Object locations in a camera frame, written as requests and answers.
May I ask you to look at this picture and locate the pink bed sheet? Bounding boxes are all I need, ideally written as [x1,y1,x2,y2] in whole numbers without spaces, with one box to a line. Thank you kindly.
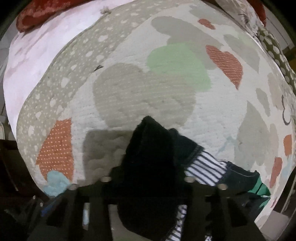
[3,0,127,134]

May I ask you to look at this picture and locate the navy striped child pants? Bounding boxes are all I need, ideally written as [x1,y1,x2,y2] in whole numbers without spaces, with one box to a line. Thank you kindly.
[117,116,270,240]

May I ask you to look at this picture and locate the heart patterned quilt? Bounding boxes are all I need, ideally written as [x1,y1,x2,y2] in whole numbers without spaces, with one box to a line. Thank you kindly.
[16,1,295,226]

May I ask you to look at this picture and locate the olive cloud pattern pillow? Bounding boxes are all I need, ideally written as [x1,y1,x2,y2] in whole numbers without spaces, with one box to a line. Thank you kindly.
[257,26,295,94]

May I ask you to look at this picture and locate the floral white pillow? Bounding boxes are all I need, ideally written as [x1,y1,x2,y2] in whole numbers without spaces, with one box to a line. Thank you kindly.
[216,0,262,36]

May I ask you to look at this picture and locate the long red pillow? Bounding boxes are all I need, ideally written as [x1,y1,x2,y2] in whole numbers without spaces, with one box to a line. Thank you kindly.
[16,0,89,33]

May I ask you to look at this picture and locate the red pillow at back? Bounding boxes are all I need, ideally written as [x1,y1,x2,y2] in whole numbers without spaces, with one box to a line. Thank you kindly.
[247,0,266,26]

